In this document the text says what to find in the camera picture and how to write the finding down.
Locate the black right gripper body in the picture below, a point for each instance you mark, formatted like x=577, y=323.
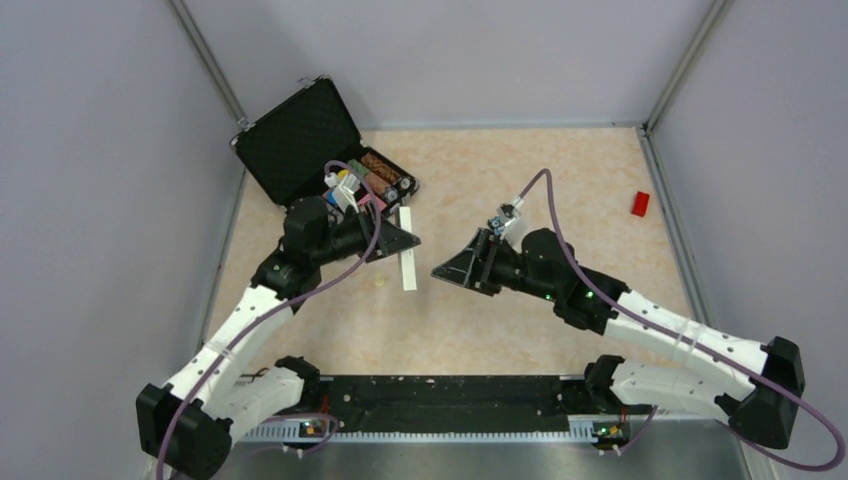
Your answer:
x=495, y=271

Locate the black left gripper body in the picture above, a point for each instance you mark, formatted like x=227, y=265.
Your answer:
x=362, y=232

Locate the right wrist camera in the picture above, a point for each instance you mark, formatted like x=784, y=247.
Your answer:
x=508, y=224

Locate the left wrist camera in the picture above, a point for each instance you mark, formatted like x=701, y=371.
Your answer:
x=341, y=193

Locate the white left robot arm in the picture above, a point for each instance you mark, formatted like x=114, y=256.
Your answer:
x=191, y=422

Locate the black poker chip case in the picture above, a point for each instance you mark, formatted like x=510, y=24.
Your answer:
x=286, y=150

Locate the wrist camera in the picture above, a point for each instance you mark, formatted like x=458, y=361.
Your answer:
x=341, y=193
x=508, y=224

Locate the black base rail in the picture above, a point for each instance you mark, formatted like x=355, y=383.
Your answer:
x=453, y=409

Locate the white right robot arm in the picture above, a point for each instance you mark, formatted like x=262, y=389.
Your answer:
x=747, y=385

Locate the red block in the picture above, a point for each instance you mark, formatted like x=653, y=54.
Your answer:
x=640, y=204

